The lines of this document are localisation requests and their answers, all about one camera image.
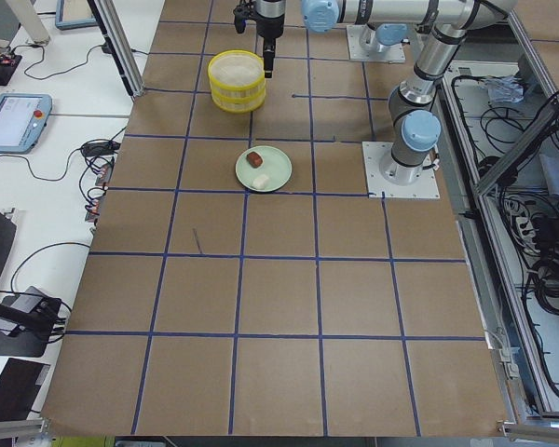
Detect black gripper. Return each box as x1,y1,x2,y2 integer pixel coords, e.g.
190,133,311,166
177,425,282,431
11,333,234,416
233,0,285,78

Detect yellow top steamer layer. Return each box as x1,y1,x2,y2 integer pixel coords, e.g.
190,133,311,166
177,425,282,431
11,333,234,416
208,50,266,98

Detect yellow steamer layer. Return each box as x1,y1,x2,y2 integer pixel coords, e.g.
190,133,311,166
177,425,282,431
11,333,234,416
211,90,266,114
208,50,266,98

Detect brown bun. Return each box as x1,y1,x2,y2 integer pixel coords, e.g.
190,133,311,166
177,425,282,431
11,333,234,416
246,151,263,169

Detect white bun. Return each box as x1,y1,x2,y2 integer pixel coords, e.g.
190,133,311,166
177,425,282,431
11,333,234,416
252,174,270,190

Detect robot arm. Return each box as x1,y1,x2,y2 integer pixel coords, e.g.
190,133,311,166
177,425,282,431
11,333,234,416
301,1,516,186
233,0,286,79

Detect yellow bottom steamer layer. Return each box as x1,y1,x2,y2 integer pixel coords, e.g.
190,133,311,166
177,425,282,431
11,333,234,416
211,90,266,114

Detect light green plate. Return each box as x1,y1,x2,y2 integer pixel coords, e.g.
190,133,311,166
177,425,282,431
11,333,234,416
235,145,293,193

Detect black power adapter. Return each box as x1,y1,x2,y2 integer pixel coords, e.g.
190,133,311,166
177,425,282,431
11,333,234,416
81,142,120,157

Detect blue teach pendant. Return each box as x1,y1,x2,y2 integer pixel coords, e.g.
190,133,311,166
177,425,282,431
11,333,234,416
55,0,97,31
0,93,52,155

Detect black monitor stand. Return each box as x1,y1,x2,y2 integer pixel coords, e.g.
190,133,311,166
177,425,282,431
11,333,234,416
0,211,65,358

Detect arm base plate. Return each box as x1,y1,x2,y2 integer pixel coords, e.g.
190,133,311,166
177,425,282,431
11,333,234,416
362,142,441,200
347,23,408,64

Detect aluminium frame post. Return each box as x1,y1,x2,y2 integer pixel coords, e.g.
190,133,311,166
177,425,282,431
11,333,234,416
88,0,144,98

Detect coiled black cables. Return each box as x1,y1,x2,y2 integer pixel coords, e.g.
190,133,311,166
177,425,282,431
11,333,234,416
516,251,559,318

